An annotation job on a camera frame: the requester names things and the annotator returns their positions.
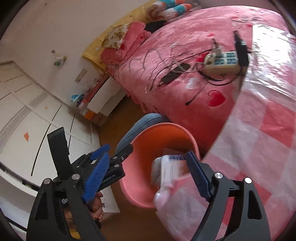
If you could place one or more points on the orange plastic basin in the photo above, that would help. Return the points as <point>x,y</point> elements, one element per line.
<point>143,166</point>

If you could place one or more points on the white storage box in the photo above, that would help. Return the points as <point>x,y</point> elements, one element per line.
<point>106,97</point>

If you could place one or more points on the orange box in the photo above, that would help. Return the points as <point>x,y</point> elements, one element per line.
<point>89,115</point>

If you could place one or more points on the person's left hand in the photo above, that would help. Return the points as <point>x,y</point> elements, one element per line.
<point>97,208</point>

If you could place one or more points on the cartoon print pillow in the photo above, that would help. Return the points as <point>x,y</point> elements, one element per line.
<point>180,10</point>
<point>157,7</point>

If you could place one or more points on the white Magic plastic bag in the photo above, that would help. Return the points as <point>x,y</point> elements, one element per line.
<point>166,169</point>

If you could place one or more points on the folded pink blanket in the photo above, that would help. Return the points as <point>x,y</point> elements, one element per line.
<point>136,32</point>

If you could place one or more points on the white wardrobe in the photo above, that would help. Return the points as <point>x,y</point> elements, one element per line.
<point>34,115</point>

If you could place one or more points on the pink bed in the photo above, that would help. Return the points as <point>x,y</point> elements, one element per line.
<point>185,41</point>

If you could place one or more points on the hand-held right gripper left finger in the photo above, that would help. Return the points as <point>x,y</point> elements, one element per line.
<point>97,178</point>

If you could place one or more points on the black power bank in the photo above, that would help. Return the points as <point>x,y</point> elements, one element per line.
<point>173,75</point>

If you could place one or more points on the black cloth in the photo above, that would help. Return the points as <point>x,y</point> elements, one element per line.
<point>153,26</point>

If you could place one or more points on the white power strip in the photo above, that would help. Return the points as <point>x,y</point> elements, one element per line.
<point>222,62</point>

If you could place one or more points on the black power adapter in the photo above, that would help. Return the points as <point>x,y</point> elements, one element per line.
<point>241,53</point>

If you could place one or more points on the floral pillow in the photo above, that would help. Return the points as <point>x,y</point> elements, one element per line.
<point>115,34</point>

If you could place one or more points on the blue round stool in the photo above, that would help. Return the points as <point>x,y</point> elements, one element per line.
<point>143,122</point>

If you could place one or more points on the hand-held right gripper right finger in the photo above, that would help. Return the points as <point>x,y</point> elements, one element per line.
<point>198,178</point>

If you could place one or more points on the yellow headboard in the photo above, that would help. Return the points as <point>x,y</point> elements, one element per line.
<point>101,39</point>

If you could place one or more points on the blue packet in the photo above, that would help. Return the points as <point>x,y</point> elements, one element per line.
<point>77,97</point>

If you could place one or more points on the white charger plug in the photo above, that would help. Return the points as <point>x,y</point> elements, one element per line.
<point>216,47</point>

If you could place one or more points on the white sheet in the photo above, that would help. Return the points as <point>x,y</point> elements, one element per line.
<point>111,204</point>

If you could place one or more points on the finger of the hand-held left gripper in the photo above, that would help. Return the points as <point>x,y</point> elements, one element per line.
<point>122,153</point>
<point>99,153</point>

